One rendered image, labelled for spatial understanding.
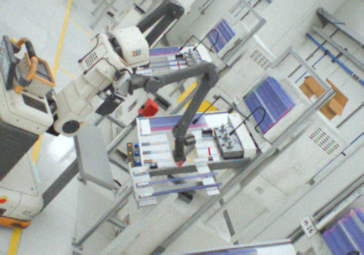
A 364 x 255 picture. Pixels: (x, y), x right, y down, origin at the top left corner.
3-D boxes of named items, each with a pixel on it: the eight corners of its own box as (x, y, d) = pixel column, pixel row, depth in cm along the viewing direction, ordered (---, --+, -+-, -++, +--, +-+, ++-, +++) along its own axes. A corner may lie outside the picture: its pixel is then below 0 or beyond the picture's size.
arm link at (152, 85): (209, 56, 280) (217, 59, 271) (211, 77, 286) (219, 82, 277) (138, 77, 265) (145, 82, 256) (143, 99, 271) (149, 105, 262)
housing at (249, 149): (243, 166, 318) (244, 149, 311) (227, 130, 360) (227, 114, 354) (255, 166, 319) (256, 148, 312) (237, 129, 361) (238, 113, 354)
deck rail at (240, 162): (143, 177, 308) (142, 169, 305) (142, 175, 310) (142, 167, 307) (250, 166, 316) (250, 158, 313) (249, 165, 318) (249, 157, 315)
